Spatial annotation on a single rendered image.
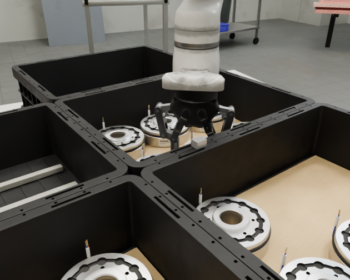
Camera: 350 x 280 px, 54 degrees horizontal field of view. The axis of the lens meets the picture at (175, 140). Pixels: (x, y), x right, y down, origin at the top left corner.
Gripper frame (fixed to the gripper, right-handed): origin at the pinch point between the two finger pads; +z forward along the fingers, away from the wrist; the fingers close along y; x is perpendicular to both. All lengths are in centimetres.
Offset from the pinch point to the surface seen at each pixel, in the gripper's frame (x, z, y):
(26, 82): -13.9, -7.1, 37.8
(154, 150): -3.6, 2.3, 7.8
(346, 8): -451, 24, -170
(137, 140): -1.3, -0.9, 10.6
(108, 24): -560, 70, 189
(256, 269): 33.1, -7.7, -7.6
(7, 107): -51, 15, 69
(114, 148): 14.0, -7.7, 10.2
